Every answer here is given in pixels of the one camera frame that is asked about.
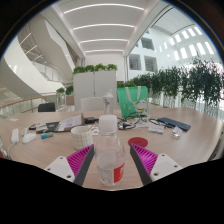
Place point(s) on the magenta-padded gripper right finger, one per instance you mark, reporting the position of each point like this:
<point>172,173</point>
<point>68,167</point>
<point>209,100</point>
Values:
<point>145,159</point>

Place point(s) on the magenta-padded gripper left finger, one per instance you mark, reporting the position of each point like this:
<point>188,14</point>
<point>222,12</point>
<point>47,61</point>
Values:
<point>79,160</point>

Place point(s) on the clear plastic water bottle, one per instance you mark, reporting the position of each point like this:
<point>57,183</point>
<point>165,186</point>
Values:
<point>109,156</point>

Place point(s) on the flat round red coaster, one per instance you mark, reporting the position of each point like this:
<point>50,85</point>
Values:
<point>138,142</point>

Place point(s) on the white plastic packet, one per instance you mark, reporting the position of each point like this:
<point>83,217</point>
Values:
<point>156,128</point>

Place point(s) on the colourful sticker sheet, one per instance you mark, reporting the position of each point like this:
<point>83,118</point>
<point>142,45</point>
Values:
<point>95,131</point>

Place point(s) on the white printed booklet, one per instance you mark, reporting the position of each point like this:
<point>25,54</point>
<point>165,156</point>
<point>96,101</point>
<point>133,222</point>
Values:
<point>70,122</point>

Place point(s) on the small teal box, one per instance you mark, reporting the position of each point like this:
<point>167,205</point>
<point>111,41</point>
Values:
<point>47,135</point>

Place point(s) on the black power brick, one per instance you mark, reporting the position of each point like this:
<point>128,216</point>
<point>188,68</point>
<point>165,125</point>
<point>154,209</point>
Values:
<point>90,120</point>

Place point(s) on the black laptop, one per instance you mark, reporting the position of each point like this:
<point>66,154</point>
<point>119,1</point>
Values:
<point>50,126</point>

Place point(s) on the dark blue keyboard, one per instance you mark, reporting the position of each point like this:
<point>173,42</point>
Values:
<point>174,124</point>

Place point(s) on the white chair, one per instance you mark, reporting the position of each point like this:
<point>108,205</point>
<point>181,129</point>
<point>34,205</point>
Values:
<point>90,104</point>

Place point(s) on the green tote bag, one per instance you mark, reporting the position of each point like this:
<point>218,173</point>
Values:
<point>131,100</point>

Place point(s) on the black chair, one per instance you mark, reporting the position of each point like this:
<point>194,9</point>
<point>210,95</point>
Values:
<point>46,107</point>

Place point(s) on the clear shaker bottle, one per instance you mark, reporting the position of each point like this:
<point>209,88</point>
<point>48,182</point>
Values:
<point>108,103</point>

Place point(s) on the small planter with plants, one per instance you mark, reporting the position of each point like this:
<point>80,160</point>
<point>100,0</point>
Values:
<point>65,93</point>

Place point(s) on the white power adapter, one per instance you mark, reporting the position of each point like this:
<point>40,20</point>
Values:
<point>15,136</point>

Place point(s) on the white cabinet with plants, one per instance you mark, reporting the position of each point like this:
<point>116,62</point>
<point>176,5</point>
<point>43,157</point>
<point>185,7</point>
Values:
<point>95,86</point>

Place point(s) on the row of green hedge plants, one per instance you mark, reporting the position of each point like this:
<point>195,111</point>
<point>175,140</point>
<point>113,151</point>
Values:
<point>186,83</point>

